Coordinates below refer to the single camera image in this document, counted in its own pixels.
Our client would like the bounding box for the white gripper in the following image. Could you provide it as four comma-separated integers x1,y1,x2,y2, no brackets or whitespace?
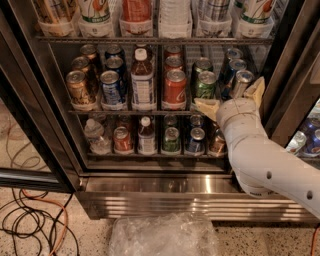
194,77,265,132

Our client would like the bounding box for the silver redbull can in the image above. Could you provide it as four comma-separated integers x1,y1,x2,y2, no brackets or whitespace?
229,70,254,98

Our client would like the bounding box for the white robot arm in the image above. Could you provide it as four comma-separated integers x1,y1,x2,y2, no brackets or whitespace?
195,77,320,218

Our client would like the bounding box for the front green soda can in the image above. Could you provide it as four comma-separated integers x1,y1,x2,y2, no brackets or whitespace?
192,71,217,101

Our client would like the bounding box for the green soda can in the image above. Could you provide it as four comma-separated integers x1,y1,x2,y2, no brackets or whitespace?
192,71,217,101
191,57,213,83

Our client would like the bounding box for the middle blue redbull can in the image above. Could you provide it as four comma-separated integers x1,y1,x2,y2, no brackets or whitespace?
220,59,247,100

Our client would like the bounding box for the blue redbull can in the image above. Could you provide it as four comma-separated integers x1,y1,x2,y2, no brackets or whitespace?
220,59,247,100
220,47,243,73

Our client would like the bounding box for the back blue redbull can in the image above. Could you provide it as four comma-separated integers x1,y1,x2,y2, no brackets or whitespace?
220,47,243,73

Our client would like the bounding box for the back green soda can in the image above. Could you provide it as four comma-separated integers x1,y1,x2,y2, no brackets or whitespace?
191,57,213,83

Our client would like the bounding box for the gold can bottom shelf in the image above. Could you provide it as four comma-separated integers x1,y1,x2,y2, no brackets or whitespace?
209,129,227,157

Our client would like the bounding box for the blue can bottom shelf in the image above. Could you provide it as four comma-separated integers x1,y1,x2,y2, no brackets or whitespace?
186,127,205,155

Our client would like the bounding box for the front red cola can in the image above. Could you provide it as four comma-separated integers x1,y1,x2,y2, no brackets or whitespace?
162,69,187,110

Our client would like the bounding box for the red cola can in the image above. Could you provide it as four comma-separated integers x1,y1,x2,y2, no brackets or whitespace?
162,69,187,110
164,56,184,71
164,45,182,58

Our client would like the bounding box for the middle red cola can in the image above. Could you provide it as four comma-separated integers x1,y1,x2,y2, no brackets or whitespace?
164,56,184,71

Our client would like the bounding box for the green can bottom shelf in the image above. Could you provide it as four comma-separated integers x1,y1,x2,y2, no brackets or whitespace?
162,127,181,153

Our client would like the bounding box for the back red cola can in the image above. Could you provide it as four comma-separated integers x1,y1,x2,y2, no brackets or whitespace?
164,45,182,58

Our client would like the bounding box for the silver can top shelf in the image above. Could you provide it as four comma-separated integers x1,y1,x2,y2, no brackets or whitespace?
196,0,232,38

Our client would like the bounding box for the blue can right compartment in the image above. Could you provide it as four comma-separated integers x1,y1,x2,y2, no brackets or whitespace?
303,129,320,156

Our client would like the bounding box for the white green can top right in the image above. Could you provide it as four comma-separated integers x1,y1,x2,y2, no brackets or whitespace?
231,0,276,39

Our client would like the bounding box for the brown tea bottle middle shelf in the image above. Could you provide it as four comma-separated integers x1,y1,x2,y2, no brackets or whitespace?
131,48,156,110

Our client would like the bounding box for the brown tea bottle shelf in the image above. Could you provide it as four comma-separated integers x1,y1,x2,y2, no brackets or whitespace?
131,48,156,110
138,116,156,155

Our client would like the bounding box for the brown tea bottle bottom shelf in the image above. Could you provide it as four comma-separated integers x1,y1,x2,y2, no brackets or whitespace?
138,116,156,155

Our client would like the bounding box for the white bottle top shelf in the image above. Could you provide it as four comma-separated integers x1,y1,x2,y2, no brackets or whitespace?
158,0,192,39

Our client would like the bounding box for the red can bottom shelf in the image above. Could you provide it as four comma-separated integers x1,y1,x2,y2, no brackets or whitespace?
113,126,133,152

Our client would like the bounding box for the front blue pepsi can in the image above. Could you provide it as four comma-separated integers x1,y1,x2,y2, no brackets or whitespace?
100,70,125,105

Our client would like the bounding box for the blue pepsi can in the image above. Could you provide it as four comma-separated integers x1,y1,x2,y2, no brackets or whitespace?
100,70,125,105
105,57,126,77
105,44,125,59

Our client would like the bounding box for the middle blue pepsi can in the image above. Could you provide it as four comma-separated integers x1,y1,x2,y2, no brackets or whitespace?
105,57,126,77

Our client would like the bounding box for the red bottle top shelf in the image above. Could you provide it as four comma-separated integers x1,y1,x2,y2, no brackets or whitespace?
119,0,153,37

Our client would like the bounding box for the back blue pepsi can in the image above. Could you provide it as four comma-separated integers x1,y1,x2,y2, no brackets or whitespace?
105,44,125,59

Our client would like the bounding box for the steel fridge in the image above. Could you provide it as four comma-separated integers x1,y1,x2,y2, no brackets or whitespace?
0,0,319,222

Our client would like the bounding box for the back gold soda can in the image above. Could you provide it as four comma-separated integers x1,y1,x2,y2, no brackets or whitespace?
80,44,100,67

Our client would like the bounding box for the gold soda can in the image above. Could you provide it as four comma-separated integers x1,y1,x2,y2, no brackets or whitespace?
66,70,94,105
71,56,98,87
80,44,100,67

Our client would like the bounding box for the middle gold soda can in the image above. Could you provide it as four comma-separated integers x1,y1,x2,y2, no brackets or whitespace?
71,56,98,87

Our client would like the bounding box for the front gold soda can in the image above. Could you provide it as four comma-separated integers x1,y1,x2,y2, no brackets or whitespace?
66,70,94,105

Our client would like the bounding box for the white green can top shelf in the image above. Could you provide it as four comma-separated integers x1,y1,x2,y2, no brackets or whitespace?
77,0,114,37

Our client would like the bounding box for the tan drink top shelf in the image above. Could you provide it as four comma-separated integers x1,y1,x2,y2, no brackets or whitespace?
32,0,80,37

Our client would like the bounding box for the glass fridge door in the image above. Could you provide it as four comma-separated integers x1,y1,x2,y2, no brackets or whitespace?
0,10,80,193

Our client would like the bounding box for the clear water bottle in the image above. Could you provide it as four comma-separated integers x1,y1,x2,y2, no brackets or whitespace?
84,118,111,155

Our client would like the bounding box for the clear plastic bag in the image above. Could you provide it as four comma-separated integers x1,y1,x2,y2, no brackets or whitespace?
109,213,218,256

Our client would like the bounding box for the orange cable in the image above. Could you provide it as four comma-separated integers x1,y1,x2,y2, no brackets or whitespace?
20,188,70,256

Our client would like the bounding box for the black cable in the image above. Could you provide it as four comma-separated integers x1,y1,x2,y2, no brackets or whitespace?
0,187,81,256

